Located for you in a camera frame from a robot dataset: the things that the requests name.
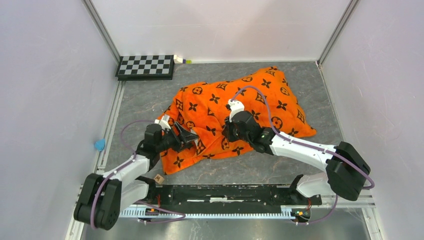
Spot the aluminium frame rail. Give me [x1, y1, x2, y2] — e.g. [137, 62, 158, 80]
[317, 0, 361, 66]

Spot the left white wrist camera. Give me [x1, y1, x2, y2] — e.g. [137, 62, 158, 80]
[154, 114, 171, 130]

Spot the small white green bottle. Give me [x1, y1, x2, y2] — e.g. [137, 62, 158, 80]
[173, 55, 192, 64]

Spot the orange patterned pillowcase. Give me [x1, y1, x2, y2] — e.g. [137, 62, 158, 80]
[156, 65, 318, 176]

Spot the white toothed cable duct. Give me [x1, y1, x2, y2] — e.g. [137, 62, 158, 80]
[119, 205, 295, 220]

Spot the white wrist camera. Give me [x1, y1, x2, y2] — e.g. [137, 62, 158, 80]
[154, 114, 171, 130]
[226, 99, 245, 123]

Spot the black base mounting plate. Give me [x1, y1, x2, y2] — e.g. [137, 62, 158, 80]
[144, 184, 322, 214]

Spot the blue plastic clip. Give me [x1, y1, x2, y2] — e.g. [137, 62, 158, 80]
[94, 138, 106, 152]

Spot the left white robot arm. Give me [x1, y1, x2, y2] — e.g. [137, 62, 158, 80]
[73, 123, 199, 230]

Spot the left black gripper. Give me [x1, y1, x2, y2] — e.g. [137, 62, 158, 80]
[156, 121, 199, 153]

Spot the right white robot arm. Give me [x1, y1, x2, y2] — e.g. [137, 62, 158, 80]
[223, 111, 371, 204]

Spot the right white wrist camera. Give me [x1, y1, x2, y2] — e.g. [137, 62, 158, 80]
[226, 99, 245, 123]

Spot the small wooden letter block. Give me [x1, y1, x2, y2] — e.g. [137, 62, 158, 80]
[153, 174, 165, 185]

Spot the black white checkerboard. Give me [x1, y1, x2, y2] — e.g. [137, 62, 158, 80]
[115, 55, 175, 81]

